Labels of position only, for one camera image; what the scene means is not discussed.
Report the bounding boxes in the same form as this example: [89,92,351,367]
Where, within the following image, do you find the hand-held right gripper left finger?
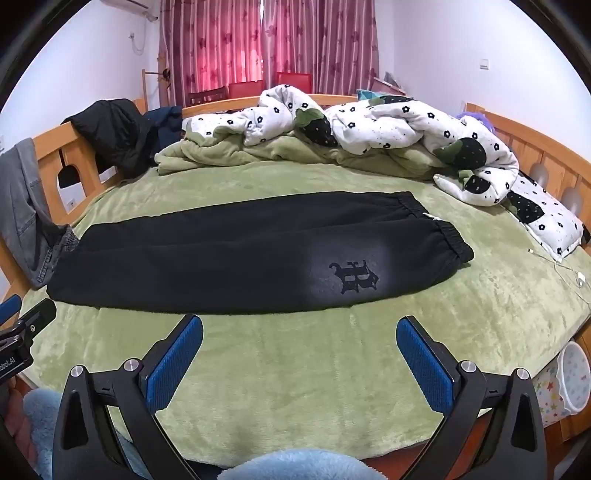
[52,314,204,480]

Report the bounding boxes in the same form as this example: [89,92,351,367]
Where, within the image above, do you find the white floral quilt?
[182,84,522,206]

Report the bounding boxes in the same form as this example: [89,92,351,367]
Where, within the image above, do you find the red floral curtain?
[158,0,265,108]
[261,0,380,95]

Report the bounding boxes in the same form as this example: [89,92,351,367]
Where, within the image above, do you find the navy garment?
[143,106,184,155]

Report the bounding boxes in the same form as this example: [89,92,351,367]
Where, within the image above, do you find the wooden bed frame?
[0,93,591,462]

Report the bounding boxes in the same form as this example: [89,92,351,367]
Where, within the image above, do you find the white floral pillow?
[505,173,585,264]

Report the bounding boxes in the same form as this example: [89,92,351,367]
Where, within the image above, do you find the dark wooden chair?
[187,86,229,107]

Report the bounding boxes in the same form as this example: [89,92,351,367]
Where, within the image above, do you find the black pants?
[46,191,476,315]

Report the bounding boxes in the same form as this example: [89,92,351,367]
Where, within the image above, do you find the grey jeans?
[0,137,81,289]

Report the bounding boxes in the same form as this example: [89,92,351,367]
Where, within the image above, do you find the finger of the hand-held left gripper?
[0,295,22,325]
[14,298,57,346]

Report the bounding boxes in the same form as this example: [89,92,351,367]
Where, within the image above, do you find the red chair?
[228,80,264,100]
[276,71,312,95]

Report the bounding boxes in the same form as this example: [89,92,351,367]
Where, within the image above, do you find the white air conditioner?
[100,0,158,21]

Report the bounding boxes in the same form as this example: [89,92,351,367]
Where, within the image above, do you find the crumpled green blanket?
[154,129,458,181]

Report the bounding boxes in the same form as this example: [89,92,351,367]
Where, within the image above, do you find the star print laundry basket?
[536,332,591,428]

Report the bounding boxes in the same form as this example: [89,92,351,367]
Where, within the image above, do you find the black jacket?
[62,98,160,178]

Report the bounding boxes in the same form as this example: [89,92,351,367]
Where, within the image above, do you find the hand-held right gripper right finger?
[396,316,548,480]

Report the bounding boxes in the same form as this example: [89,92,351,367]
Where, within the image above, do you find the wooden coat rack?
[142,53,172,114]

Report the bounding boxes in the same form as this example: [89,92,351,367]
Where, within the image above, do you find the light blue fluffy garment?
[21,389,384,480]

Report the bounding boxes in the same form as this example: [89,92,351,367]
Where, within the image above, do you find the white charger cable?
[527,248,591,305]

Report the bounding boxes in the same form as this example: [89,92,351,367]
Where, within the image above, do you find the purple plush item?
[455,110,497,132]

